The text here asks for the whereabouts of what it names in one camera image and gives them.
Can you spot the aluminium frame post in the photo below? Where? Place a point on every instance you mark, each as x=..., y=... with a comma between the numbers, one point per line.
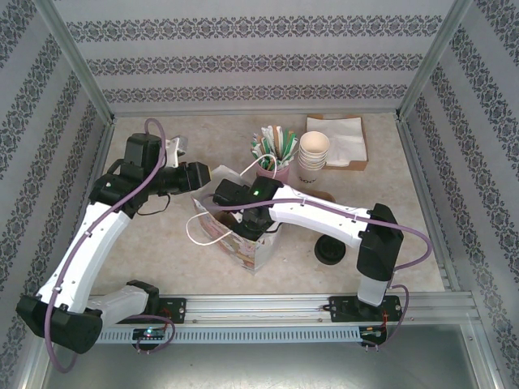
x=78, y=65
x=428, y=65

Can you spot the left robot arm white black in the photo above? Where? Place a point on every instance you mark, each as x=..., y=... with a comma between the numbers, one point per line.
x=93, y=243

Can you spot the aluminium mounting rail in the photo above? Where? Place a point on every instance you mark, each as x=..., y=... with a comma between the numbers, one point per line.
x=259, y=308

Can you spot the white printed paper bag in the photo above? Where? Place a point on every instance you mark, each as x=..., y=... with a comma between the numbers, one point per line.
x=243, y=255

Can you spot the brown wrapped straw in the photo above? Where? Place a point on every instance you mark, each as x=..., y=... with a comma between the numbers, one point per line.
x=278, y=138

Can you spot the pink cup straw holder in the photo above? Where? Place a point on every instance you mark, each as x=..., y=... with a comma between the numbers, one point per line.
x=280, y=172

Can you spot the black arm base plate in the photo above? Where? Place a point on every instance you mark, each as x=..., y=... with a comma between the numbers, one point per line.
x=342, y=310
x=174, y=310

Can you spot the white paper napkins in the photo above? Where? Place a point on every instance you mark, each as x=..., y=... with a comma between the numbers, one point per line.
x=344, y=138

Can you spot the small controller board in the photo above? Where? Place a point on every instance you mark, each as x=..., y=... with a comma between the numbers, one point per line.
x=373, y=331
x=150, y=333

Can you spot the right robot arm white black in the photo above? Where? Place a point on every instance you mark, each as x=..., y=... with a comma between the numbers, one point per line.
x=324, y=219

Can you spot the stack of white paper cups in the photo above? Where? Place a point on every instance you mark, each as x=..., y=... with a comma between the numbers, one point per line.
x=314, y=144

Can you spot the brown cardboard napkin tray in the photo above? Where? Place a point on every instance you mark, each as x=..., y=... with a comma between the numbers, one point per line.
x=363, y=164

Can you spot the black cup lids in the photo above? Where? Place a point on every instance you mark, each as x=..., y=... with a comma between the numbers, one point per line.
x=330, y=250

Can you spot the green wrapped straw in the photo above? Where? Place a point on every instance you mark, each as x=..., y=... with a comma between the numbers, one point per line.
x=290, y=144

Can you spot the white wrapped straw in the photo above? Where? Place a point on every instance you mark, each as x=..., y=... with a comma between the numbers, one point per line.
x=267, y=139

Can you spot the aluminium wall rail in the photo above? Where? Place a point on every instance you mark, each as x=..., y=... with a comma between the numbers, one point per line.
x=255, y=113

